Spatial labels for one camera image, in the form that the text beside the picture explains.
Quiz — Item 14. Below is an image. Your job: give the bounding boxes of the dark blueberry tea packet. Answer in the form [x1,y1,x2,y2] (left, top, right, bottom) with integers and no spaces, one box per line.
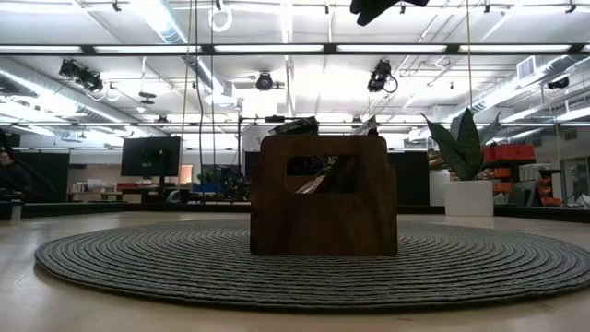
[268,115,321,136]

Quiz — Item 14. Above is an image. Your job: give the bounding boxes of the brown tea packet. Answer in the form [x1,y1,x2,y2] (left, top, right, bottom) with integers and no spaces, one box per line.
[294,156,342,195]

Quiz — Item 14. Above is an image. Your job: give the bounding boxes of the wooden tea organizer box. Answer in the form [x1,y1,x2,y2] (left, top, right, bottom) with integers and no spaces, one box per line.
[249,134,399,257]

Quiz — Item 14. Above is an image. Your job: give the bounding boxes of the red storage bins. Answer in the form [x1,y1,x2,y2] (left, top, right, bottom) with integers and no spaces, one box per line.
[481,144,537,163]

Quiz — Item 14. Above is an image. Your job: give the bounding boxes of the white cylinder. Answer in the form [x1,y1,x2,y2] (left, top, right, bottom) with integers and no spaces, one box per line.
[428,171,452,208]

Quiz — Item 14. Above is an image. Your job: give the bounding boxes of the snake plant in white pot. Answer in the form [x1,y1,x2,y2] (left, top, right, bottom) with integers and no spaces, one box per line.
[421,108,503,218]

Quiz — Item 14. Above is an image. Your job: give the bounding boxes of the black background robot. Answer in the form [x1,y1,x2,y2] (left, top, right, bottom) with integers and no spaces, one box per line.
[196,163,253,200]

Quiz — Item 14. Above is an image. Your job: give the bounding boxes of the shelf with orange bins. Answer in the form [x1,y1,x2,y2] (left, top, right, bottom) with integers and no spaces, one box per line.
[491,160,564,208]

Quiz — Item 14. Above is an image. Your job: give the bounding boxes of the black monitor on stand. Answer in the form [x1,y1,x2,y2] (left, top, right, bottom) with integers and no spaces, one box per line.
[120,135,183,199]

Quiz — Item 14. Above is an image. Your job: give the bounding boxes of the round grey woven mat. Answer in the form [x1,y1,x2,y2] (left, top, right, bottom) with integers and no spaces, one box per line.
[34,219,590,316]

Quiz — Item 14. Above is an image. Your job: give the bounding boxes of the person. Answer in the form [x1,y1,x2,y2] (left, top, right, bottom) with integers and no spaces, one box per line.
[0,128,33,204]

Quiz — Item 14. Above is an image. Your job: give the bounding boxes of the black overhead frame bar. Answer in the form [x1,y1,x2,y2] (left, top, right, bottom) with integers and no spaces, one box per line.
[0,42,590,57]

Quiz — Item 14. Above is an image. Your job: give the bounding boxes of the thin yellowish hanging rope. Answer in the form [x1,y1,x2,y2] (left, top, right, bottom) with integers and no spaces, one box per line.
[177,0,194,190]

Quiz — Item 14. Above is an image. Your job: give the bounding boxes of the black aluminium table frame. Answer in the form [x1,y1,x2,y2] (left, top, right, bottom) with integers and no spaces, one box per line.
[0,198,590,226]

